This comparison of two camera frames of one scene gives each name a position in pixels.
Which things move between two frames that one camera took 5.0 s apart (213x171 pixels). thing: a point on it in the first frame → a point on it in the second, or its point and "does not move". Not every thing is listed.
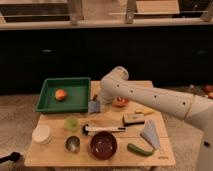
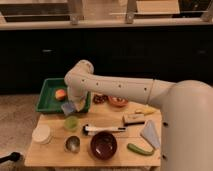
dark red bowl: (103, 145) does not move
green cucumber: (139, 150) does not move
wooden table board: (107, 135) does not move
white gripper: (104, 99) → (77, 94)
